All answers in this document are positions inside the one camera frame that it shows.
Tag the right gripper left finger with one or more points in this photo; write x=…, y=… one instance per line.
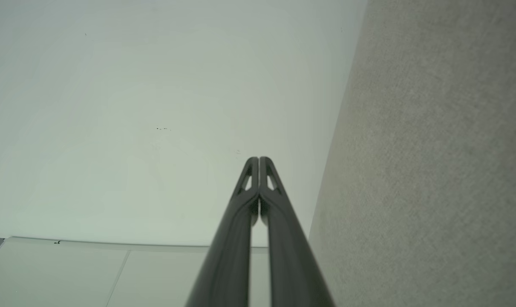
x=230, y=256

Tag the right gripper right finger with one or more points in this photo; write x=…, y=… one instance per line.
x=292, y=256

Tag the grey fabric sofa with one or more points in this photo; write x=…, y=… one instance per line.
x=432, y=162

